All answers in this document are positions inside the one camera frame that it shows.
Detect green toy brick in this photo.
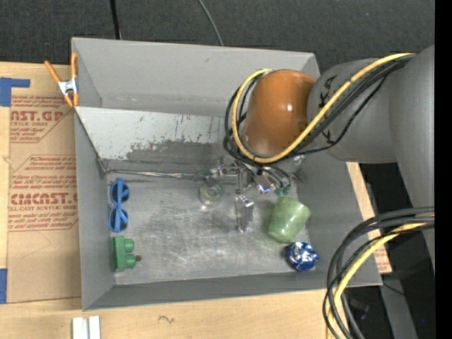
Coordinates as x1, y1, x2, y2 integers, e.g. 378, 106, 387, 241
111, 235, 138, 273

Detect blue shiny foil packet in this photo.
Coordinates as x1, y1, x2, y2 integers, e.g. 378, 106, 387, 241
284, 241, 320, 272

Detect pale green ring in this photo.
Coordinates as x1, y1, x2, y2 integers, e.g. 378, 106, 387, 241
198, 183, 225, 206

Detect blue sunglasses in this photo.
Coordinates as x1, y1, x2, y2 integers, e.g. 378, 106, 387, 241
107, 177, 131, 233

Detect grey metal bin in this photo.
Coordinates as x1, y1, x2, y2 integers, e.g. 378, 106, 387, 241
70, 36, 384, 311

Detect pale green cup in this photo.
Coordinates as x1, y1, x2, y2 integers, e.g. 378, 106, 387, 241
266, 196, 312, 244

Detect brown cardboard board red print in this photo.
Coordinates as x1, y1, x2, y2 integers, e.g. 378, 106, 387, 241
0, 61, 393, 305

